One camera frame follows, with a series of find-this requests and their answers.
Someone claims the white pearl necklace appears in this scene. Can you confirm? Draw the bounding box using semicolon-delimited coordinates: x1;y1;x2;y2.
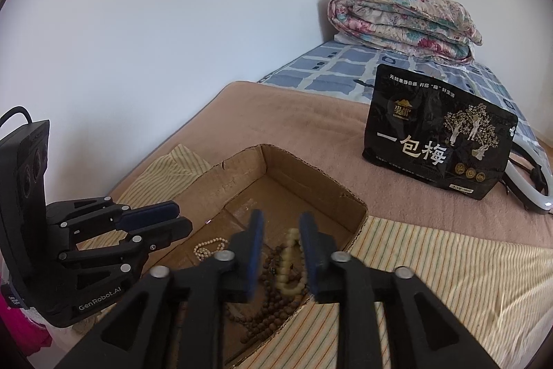
192;237;230;264

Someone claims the brown wooden bead necklace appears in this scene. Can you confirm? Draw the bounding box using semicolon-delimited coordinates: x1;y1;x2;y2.
224;244;312;346

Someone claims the pink sleeve forearm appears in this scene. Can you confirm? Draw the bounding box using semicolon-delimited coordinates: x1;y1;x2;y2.
0;296;53;357

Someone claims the cardboard box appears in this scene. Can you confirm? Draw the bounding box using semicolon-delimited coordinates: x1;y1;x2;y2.
149;144;367;368

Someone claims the striped yellow blanket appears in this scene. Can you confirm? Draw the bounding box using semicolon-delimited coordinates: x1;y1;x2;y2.
120;145;552;368

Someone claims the brown bed blanket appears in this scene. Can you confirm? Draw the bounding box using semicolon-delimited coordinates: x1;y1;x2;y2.
112;82;552;247

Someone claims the black snack bag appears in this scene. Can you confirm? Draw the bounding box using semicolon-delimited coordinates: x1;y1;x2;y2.
363;64;518;200

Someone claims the blue checkered bedsheet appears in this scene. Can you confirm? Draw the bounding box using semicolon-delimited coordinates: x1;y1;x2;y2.
257;39;539;145

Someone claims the folded floral quilt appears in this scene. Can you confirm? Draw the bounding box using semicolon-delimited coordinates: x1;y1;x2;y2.
327;0;483;65

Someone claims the white ring light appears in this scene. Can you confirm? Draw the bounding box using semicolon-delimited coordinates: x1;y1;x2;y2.
503;136;552;214

